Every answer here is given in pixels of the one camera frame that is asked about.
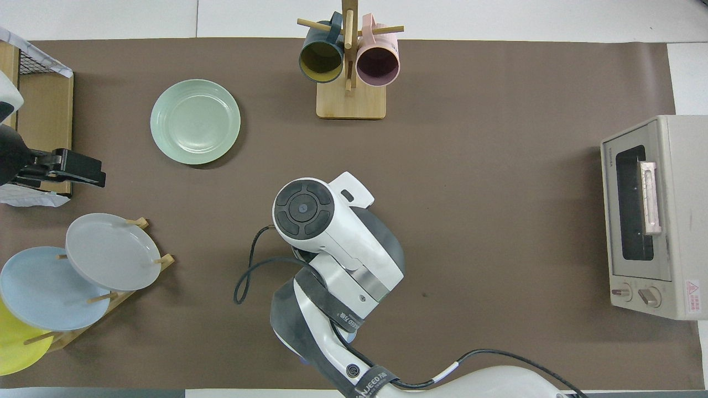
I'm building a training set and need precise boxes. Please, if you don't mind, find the white crumpled bag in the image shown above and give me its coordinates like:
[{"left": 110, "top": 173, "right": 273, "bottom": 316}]
[{"left": 0, "top": 27, "right": 74, "bottom": 78}]

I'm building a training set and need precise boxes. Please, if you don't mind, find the wooden mug tree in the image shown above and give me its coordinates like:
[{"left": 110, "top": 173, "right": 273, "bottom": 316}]
[{"left": 297, "top": 0, "right": 404, "bottom": 120}]

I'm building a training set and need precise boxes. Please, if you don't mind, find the pale green plate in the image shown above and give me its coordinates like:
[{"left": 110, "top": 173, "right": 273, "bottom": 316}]
[{"left": 150, "top": 79, "right": 242, "bottom": 165}]

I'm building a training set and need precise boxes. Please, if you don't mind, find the wooden plate rack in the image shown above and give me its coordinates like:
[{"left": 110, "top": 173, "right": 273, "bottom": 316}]
[{"left": 22, "top": 217, "right": 175, "bottom": 352}]

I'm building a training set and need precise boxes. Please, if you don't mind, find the black wire basket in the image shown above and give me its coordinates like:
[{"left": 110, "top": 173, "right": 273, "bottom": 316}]
[{"left": 18, "top": 47, "right": 63, "bottom": 76}]

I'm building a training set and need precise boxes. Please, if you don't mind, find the pink mug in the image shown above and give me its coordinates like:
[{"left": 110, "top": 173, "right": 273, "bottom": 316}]
[{"left": 356, "top": 14, "right": 400, "bottom": 87}]

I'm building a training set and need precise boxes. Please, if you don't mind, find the yellow plate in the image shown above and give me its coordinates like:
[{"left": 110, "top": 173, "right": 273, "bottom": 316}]
[{"left": 0, "top": 298, "right": 54, "bottom": 376}]

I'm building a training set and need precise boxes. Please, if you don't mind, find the wooden wire basket shelf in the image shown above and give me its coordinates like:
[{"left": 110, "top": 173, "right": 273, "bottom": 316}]
[{"left": 0, "top": 41, "right": 74, "bottom": 195}]

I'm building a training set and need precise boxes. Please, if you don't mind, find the translucent white plastic sheet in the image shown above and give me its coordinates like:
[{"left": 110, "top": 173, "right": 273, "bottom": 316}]
[{"left": 0, "top": 185, "right": 71, "bottom": 208}]

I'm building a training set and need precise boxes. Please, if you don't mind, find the brown table mat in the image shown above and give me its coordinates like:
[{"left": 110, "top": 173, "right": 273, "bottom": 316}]
[{"left": 0, "top": 38, "right": 703, "bottom": 390}]

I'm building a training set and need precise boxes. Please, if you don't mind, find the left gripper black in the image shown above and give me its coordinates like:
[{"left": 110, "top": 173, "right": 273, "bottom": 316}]
[{"left": 13, "top": 148, "right": 107, "bottom": 189}]

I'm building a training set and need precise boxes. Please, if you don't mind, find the dark teal mug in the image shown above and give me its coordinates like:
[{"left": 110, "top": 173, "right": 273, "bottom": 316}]
[{"left": 299, "top": 12, "right": 345, "bottom": 83}]

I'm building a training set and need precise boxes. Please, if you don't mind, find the gray plate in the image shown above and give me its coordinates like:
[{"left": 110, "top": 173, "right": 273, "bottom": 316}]
[{"left": 65, "top": 213, "right": 162, "bottom": 292}]

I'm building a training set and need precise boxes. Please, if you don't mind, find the light blue plate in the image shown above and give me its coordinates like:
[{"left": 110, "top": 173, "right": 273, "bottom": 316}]
[{"left": 0, "top": 246, "right": 111, "bottom": 331}]

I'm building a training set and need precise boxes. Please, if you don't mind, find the beige toaster oven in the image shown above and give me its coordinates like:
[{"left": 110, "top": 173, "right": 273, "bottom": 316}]
[{"left": 600, "top": 114, "right": 708, "bottom": 321}]

